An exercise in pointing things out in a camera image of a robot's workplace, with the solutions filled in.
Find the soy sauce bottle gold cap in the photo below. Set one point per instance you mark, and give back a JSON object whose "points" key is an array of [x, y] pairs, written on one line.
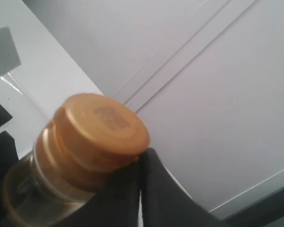
{"points": [[89, 137]]}

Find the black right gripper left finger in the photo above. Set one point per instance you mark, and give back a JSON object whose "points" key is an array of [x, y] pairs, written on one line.
{"points": [[115, 205]]}

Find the white cabinet with doors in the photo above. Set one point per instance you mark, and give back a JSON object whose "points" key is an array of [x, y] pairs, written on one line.
{"points": [[205, 76]]}

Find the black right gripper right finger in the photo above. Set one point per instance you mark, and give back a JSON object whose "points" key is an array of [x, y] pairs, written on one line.
{"points": [[164, 203]]}

